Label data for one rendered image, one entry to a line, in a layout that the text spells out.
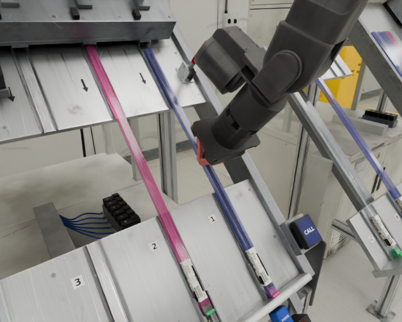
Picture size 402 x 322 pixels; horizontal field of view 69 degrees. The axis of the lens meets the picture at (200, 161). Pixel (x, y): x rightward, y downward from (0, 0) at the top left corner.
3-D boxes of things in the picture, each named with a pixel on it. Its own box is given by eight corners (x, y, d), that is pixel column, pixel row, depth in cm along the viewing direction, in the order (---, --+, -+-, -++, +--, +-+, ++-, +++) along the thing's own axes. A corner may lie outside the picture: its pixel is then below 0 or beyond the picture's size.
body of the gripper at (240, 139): (187, 128, 45) (208, 99, 38) (237, 115, 50) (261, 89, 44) (206, 165, 43) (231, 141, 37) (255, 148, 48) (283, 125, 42)
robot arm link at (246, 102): (276, 113, 34) (299, 95, 37) (238, 68, 34) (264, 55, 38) (245, 141, 39) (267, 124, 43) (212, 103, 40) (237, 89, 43)
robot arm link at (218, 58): (307, 69, 28) (332, 55, 34) (231, -16, 29) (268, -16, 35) (235, 137, 37) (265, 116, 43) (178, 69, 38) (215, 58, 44)
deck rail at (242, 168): (292, 277, 56) (315, 273, 51) (286, 282, 55) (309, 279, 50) (146, 4, 73) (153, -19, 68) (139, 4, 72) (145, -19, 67)
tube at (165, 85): (274, 294, 47) (278, 293, 46) (268, 298, 47) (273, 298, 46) (149, 52, 60) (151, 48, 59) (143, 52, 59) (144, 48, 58)
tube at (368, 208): (397, 253, 56) (402, 253, 55) (394, 257, 55) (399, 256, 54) (265, 49, 68) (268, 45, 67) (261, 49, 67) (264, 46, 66)
